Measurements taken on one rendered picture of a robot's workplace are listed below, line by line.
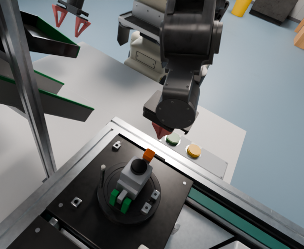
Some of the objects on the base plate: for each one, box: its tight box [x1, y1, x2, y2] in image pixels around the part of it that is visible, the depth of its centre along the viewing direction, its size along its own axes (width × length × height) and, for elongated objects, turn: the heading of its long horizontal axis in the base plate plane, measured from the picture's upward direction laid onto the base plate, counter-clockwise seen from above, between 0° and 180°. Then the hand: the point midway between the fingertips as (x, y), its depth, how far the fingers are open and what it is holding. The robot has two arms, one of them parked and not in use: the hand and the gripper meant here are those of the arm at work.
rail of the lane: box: [106, 116, 304, 249], centre depth 55 cm, size 6×89×11 cm, turn 49°
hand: (160, 135), depth 48 cm, fingers closed
